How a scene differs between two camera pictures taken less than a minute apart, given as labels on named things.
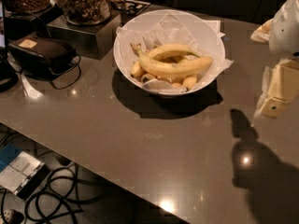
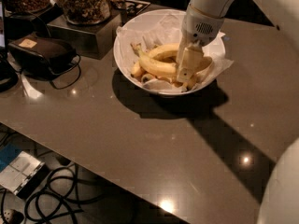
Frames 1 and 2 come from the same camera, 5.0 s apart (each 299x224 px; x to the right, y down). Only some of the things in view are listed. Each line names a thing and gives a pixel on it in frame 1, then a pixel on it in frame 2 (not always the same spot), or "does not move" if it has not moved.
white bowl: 168,51 does not move
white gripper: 285,32 to 199,29
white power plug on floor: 7,214 does not move
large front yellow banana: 187,66 does not move
